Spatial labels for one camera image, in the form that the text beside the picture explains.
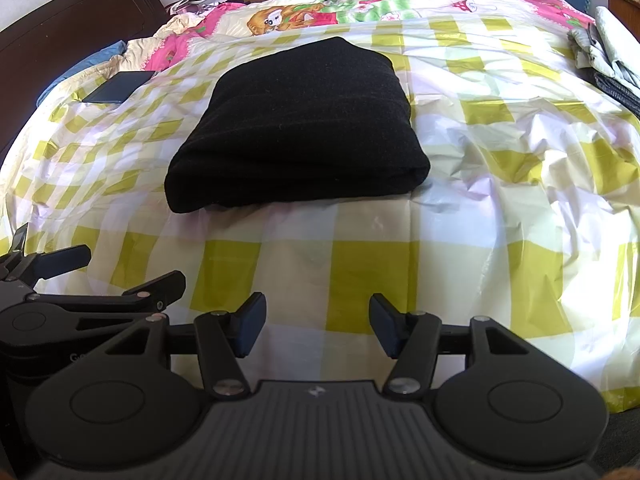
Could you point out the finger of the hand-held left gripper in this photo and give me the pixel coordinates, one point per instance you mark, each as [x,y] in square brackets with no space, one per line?
[55,260]
[145,290]

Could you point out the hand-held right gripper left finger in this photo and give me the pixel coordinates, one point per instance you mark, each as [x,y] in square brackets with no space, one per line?
[250,325]

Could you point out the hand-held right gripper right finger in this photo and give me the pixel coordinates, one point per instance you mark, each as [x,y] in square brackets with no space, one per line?
[387,327]

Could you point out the black pants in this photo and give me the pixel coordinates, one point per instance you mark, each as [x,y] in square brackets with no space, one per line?
[300,130]

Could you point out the yellow checkered plastic sheet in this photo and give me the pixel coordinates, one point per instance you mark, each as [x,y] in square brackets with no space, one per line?
[450,185]

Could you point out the dark tablet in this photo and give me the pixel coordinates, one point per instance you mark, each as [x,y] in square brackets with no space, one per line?
[117,87]

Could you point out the blue pillow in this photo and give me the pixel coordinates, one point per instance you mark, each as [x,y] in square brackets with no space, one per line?
[82,67]

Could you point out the dark wooden bed headboard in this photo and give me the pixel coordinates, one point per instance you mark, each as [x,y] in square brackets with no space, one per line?
[60,35]

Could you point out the white bedside clutter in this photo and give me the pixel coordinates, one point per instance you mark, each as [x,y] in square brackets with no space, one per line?
[189,5]

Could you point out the cartoon printed quilt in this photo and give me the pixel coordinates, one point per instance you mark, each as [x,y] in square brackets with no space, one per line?
[375,2]

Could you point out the light folded cloth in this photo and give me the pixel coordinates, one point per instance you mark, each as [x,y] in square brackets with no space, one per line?
[610,45]

